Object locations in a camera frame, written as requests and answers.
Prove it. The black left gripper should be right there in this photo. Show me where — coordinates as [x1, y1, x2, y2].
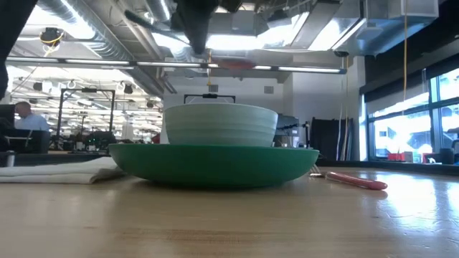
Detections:
[171, 0, 245, 56]

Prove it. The pale green bowl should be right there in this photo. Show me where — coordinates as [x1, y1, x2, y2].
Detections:
[164, 102, 279, 148]

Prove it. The green plate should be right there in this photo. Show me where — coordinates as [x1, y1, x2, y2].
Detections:
[108, 143, 321, 189]

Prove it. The long ceiling light bar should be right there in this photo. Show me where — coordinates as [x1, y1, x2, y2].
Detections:
[5, 56, 347, 75]

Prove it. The black curtain panel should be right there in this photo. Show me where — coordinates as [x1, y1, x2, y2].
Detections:
[310, 117, 354, 161]

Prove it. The person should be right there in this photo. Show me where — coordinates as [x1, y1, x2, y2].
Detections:
[14, 101, 50, 132]

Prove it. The white folded napkin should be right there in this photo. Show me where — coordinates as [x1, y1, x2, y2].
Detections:
[0, 156, 126, 185]

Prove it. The metal cup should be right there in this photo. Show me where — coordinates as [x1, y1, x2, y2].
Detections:
[4, 150, 18, 168]

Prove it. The red box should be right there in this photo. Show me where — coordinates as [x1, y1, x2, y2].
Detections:
[387, 151, 407, 163]

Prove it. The black rig frame with camera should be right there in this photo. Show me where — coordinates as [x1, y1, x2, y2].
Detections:
[183, 92, 237, 105]

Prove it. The silver ceiling duct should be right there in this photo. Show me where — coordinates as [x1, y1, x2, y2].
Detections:
[35, 0, 177, 98]

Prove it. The black ceiling reel yellow cable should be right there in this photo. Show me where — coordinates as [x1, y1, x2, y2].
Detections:
[39, 27, 66, 48]

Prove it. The black robot rig frame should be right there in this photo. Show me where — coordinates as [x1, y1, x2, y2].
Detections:
[56, 87, 116, 151]

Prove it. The yellow hanging cord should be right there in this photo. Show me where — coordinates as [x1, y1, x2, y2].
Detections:
[402, 0, 410, 103]

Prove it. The red handled fork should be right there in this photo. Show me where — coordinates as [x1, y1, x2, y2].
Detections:
[309, 164, 389, 191]

